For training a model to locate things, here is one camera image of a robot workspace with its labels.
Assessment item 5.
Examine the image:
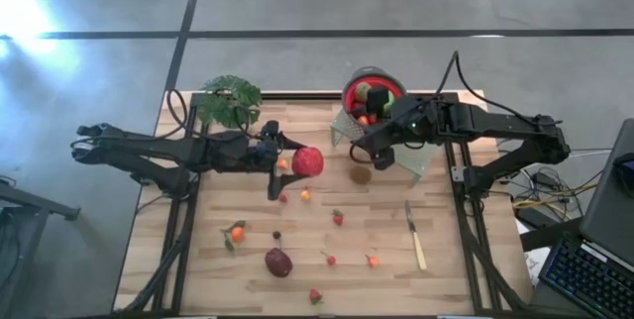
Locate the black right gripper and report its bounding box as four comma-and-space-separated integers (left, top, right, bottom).
363, 85, 446, 172

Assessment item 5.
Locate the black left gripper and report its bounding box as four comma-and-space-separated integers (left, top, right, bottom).
250, 119, 312, 202

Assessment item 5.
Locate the large red apple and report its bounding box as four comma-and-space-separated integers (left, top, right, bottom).
290, 146, 326, 178

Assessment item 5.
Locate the brown kiwi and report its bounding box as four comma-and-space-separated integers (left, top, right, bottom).
348, 164, 373, 186

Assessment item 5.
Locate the red collapsible colander grey rim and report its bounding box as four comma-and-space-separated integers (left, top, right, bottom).
341, 65, 408, 137

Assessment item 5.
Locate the orange tangerine with leaves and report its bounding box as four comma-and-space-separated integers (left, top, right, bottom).
221, 219, 249, 255

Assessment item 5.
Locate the dark purple plum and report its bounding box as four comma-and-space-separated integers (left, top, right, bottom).
264, 247, 294, 279

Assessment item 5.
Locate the potted green plant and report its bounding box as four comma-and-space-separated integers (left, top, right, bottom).
194, 74, 264, 130

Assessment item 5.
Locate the black power adapter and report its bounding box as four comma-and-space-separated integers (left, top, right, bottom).
533, 171, 560, 189

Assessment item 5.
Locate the white paper sheet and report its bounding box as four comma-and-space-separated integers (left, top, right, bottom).
523, 251, 548, 286

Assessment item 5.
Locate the dark computer desk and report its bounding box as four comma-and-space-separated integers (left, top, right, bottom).
519, 118, 634, 266

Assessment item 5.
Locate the grey side table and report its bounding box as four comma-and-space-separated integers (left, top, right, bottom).
0, 178, 82, 319

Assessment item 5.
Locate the black backlit keyboard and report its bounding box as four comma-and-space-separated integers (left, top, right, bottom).
537, 237, 634, 319

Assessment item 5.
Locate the black aluminium table frame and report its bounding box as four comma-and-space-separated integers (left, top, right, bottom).
112, 90, 534, 318

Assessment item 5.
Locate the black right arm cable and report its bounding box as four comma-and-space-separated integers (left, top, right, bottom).
348, 51, 564, 165

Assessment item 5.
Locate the knife with cream handle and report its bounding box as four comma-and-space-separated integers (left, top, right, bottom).
404, 199, 428, 271

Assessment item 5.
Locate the yellow cable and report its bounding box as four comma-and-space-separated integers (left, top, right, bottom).
511, 182, 600, 211

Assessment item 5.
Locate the white cable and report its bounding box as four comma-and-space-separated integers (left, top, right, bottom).
569, 148, 614, 161

